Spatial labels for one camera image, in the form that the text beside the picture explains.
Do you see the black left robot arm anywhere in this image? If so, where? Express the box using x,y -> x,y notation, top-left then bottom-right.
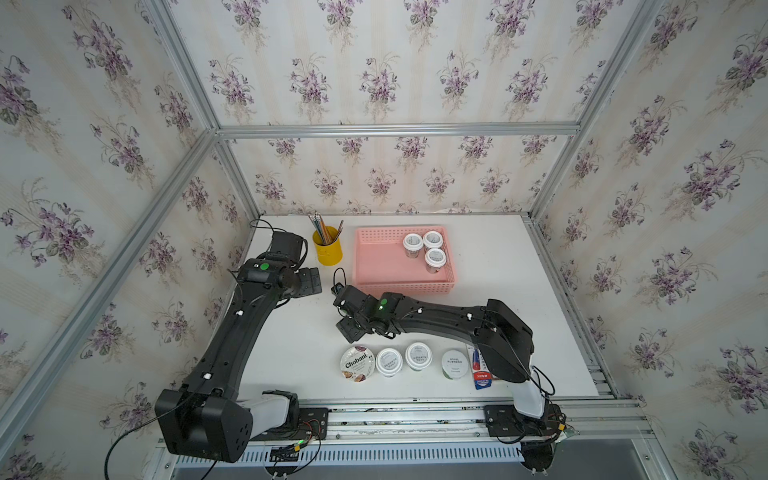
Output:
155,231 -> 322,463

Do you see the yellow metal pencil cup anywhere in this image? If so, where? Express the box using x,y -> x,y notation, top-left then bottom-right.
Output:
312,226 -> 343,266

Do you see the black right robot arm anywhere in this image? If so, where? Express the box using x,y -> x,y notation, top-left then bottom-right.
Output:
332,283 -> 547,419

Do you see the small circuit board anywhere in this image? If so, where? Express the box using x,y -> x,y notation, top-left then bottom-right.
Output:
268,445 -> 301,465

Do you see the green rimmed yogurt cup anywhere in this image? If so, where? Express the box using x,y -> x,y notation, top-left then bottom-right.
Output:
441,349 -> 469,380

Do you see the pink plastic basket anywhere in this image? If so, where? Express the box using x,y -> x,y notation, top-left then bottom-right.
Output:
352,225 -> 458,296

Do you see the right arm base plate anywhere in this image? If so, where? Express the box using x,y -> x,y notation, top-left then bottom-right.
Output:
483,401 -> 567,438

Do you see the white yogurt cup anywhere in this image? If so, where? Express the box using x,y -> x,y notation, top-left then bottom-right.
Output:
402,233 -> 424,259
405,342 -> 433,371
376,348 -> 403,378
424,248 -> 447,274
422,230 -> 444,251

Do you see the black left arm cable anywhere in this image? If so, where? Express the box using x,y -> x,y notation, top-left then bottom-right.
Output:
103,413 -> 220,480

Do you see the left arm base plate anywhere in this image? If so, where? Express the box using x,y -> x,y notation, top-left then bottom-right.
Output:
250,408 -> 330,441

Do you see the white ventilation grille strip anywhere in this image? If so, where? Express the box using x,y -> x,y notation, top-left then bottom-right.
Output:
173,442 -> 524,469

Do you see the Chobani yogurt cup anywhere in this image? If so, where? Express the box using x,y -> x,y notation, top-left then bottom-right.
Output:
339,345 -> 376,383

